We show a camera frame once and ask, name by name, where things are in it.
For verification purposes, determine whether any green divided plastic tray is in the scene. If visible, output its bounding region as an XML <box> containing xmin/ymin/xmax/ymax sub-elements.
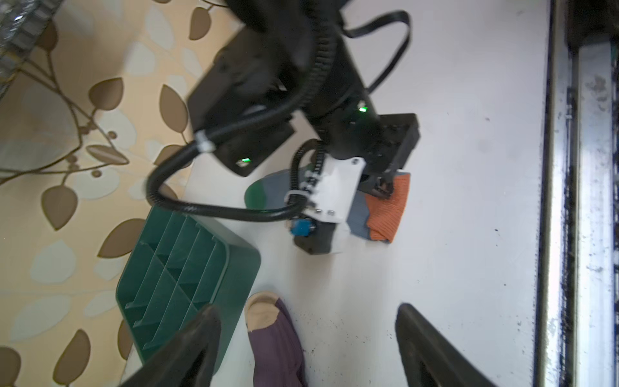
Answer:
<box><xmin>116</xmin><ymin>207</ymin><xmax>261</xmax><ymax>366</ymax></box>

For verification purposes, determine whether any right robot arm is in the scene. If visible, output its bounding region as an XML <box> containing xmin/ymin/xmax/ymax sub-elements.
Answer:
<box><xmin>145</xmin><ymin>1</ymin><xmax>420</xmax><ymax>223</ymax></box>

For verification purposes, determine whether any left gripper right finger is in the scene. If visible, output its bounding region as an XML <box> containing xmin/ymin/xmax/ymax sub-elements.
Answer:
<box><xmin>395</xmin><ymin>303</ymin><xmax>493</xmax><ymax>386</ymax></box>

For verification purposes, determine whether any blue orange striped sock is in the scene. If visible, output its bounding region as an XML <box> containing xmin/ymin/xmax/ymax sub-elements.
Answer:
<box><xmin>244</xmin><ymin>169</ymin><xmax>410</xmax><ymax>243</ymax></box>

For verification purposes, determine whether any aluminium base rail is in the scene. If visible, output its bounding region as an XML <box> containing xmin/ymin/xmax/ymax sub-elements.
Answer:
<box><xmin>534</xmin><ymin>1</ymin><xmax>618</xmax><ymax>386</ymax></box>

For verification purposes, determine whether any purple sock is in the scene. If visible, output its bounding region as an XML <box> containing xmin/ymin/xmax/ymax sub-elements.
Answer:
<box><xmin>244</xmin><ymin>291</ymin><xmax>307</xmax><ymax>387</ymax></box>

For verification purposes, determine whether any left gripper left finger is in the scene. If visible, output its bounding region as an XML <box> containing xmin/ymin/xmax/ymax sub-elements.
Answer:
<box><xmin>122</xmin><ymin>305</ymin><xmax>222</xmax><ymax>387</ymax></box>

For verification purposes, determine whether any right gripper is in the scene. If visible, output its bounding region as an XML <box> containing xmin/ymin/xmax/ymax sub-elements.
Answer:
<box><xmin>333</xmin><ymin>112</ymin><xmax>420</xmax><ymax>200</ymax></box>

